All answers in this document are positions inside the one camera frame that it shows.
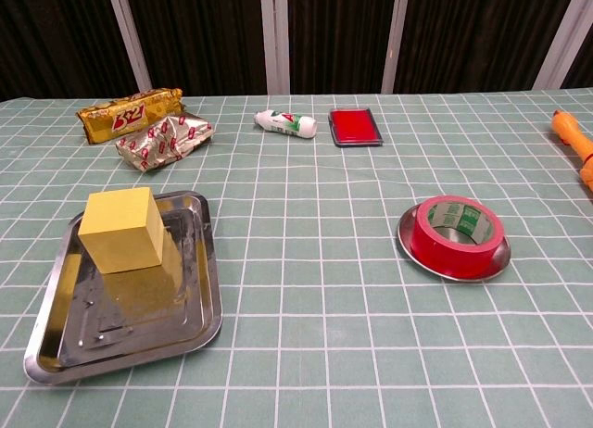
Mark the red tape roll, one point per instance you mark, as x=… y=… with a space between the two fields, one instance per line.
x=431 y=247

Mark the yellow cube block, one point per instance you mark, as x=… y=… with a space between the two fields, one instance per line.
x=120 y=233

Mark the white green small bottle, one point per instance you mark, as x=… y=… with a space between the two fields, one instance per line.
x=287 y=122

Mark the red ink pad case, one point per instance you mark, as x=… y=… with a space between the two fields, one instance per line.
x=354 y=126

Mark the green checked tablecloth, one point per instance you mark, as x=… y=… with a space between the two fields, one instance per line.
x=296 y=307

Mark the silver red snack wrapper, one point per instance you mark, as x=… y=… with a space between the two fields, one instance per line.
x=162 y=143

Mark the rectangular steel tray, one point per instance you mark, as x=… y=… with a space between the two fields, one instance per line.
x=139 y=317

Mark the gold biscuit package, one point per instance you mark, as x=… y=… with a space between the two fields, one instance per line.
x=120 y=117

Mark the black ribbed backdrop curtain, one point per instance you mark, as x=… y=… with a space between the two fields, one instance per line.
x=208 y=29

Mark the round steel plate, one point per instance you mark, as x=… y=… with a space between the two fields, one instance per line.
x=504 y=254

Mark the orange toy carrot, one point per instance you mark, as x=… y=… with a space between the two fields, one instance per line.
x=574 y=136

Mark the white metal frame post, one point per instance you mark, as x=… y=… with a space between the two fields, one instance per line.
x=394 y=43
x=132 y=43
x=563 y=34
x=274 y=39

